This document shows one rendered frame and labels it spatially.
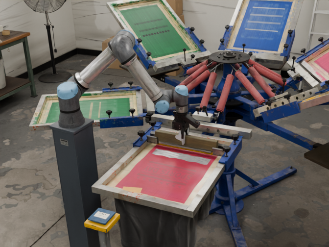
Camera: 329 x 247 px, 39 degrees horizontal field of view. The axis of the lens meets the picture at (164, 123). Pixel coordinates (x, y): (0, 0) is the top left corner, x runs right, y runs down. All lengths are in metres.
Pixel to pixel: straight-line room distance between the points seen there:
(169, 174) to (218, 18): 4.59
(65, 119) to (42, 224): 1.50
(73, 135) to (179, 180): 0.65
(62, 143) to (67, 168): 0.17
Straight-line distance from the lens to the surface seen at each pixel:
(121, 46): 2.50
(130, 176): 2.63
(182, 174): 2.62
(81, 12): 8.07
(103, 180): 2.55
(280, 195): 4.21
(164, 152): 2.83
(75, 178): 2.82
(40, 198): 4.32
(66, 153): 2.76
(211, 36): 7.06
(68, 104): 2.64
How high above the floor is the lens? 2.34
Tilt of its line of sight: 25 degrees down
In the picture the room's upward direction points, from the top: 2 degrees counter-clockwise
